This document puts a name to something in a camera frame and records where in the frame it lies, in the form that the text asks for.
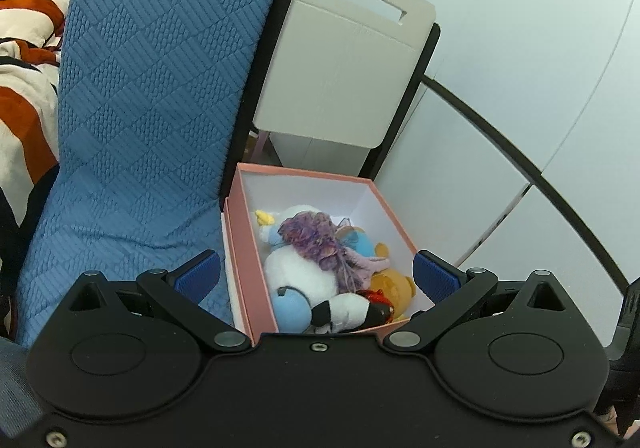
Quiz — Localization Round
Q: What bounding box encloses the brown bear plush blue apron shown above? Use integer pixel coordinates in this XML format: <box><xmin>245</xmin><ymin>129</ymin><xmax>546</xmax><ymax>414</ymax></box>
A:
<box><xmin>337</xmin><ymin>226</ymin><xmax>416</xmax><ymax>322</ymax></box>

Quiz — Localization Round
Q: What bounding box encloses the black white panda plush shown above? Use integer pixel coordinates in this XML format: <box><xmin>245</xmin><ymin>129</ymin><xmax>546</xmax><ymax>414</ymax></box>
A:
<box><xmin>310</xmin><ymin>293</ymin><xmax>384</xmax><ymax>334</ymax></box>

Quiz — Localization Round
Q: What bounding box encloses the white blue snowman plush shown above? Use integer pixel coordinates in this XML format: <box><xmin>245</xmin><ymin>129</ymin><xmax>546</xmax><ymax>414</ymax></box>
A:
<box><xmin>255</xmin><ymin>205</ymin><xmax>337</xmax><ymax>333</ymax></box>

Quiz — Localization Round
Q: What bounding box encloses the purple yarn flower bundle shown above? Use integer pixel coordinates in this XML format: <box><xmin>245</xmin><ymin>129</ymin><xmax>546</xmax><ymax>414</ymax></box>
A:
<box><xmin>274</xmin><ymin>211</ymin><xmax>390</xmax><ymax>293</ymax></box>

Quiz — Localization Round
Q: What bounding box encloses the red black beetle toy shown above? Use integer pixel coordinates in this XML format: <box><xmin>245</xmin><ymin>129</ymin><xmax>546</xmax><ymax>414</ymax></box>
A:
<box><xmin>357</xmin><ymin>290</ymin><xmax>395</xmax><ymax>325</ymax></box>

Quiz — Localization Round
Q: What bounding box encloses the person hand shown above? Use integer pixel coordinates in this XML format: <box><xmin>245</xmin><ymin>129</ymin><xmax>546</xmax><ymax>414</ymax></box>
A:
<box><xmin>596</xmin><ymin>406</ymin><xmax>618</xmax><ymax>435</ymax></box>

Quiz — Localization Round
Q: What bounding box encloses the blue quilted mat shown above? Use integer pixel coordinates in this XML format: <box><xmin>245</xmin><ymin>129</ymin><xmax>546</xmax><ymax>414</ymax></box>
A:
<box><xmin>15</xmin><ymin>0</ymin><xmax>272</xmax><ymax>346</ymax></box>

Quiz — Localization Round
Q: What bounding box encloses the striped red black white blanket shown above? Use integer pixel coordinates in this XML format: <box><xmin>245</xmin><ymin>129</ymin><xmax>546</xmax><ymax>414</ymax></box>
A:
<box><xmin>1</xmin><ymin>0</ymin><xmax>70</xmax><ymax>338</ymax></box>

